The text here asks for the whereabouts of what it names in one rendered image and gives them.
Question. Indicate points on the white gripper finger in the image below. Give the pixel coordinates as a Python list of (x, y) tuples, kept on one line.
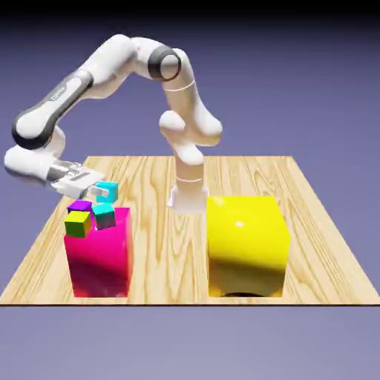
[(99, 190)]

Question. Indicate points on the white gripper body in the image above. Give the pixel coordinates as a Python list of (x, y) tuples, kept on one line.
[(77, 182)]

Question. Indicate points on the small cyan cube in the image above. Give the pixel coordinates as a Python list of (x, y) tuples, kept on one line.
[(104, 216), (108, 187)]

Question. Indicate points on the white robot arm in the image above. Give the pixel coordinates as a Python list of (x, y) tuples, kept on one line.
[(115, 61)]

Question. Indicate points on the small purple cube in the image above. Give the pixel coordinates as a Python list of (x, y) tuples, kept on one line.
[(79, 205)]

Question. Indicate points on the small yellow cube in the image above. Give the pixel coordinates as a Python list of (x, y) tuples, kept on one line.
[(77, 224)]

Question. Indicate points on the large pink box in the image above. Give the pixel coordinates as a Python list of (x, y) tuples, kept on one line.
[(101, 258)]

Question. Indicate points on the large yellow box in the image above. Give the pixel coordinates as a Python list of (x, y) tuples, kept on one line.
[(246, 243)]

